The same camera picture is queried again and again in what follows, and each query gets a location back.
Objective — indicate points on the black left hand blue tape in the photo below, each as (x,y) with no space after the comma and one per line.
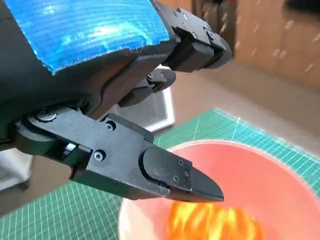
(75,75)

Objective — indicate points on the long orange toy bread loaf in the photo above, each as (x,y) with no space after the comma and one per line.
(212,222)

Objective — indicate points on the pink bowl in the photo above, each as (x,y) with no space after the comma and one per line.
(262,180)

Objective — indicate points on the white cabinet with mesh panel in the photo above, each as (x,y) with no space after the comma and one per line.
(160,112)

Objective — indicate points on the green cutting mat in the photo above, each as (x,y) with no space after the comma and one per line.
(75,212)

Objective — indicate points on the cardboard box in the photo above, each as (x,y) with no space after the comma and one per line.
(280,37)

